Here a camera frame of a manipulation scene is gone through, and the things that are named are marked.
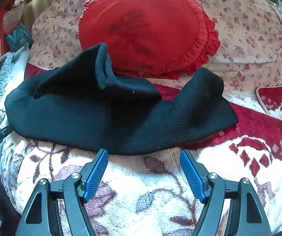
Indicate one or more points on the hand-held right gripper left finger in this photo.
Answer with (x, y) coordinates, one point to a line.
(95, 174)

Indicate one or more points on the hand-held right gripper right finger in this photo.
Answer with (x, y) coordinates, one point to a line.
(192, 174)

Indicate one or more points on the black pants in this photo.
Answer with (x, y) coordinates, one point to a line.
(111, 118)

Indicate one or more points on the red and white patterned blanket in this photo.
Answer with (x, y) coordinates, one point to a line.
(254, 137)

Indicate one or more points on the teal box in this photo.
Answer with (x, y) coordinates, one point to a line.
(18, 38)

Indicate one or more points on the red cloth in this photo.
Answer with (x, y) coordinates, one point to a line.
(2, 27)

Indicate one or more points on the red heart-shaped frilled pillow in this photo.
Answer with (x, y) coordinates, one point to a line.
(150, 34)

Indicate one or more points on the floral beige pillow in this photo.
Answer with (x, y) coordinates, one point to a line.
(242, 24)

